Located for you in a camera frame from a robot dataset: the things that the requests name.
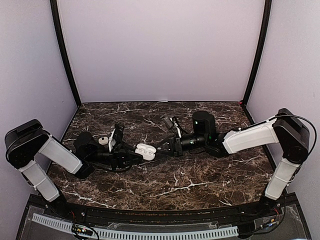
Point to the white slotted cable duct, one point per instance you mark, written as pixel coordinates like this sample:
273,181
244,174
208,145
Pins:
125,231

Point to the white oval charging case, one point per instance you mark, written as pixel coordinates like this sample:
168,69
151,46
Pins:
147,152

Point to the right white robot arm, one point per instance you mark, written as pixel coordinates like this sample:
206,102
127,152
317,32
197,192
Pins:
285,129

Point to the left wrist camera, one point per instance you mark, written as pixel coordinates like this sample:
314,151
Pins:
116,137

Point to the black front rail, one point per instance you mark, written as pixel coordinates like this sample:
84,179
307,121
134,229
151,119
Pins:
234,215

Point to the small white charging case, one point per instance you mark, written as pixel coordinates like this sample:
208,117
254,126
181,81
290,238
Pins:
103,141

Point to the right black frame post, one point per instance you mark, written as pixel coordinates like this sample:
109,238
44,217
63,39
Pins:
258,53

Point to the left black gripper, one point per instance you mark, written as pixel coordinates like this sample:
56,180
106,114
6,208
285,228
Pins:
120,156

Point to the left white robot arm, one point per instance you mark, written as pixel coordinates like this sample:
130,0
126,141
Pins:
29,142

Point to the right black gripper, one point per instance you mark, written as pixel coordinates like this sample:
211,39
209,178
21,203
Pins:
177,152

